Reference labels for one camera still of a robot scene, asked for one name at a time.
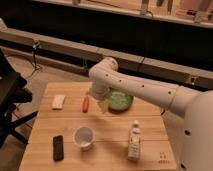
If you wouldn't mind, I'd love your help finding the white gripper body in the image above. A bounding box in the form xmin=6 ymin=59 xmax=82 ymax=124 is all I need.
xmin=90 ymin=82 xmax=109 ymax=101

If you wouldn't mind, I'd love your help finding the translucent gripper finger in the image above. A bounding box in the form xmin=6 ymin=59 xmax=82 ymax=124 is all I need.
xmin=99 ymin=99 xmax=109 ymax=113

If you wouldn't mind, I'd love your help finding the orange pepper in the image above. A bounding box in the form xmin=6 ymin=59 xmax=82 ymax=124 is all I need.
xmin=82 ymin=96 xmax=89 ymax=113

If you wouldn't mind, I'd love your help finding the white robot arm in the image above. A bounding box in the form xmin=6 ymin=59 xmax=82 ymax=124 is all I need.
xmin=89 ymin=57 xmax=213 ymax=171

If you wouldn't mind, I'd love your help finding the white sponge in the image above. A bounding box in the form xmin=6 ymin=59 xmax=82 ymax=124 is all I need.
xmin=52 ymin=95 xmax=66 ymax=110

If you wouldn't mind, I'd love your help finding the green bowl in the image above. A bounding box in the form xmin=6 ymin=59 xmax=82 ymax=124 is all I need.
xmin=108 ymin=89 xmax=134 ymax=111

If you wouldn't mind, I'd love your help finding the white cup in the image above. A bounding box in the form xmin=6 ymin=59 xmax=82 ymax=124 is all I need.
xmin=73 ymin=126 xmax=95 ymax=151

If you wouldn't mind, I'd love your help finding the white bottle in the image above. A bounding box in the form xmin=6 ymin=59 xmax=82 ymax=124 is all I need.
xmin=128 ymin=120 xmax=141 ymax=161

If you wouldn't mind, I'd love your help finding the black rectangular block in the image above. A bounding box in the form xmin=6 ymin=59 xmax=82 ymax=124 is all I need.
xmin=53 ymin=135 xmax=64 ymax=161

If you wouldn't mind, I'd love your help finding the black tripod stand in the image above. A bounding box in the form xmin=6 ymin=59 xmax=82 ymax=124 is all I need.
xmin=0 ymin=49 xmax=37 ymax=148

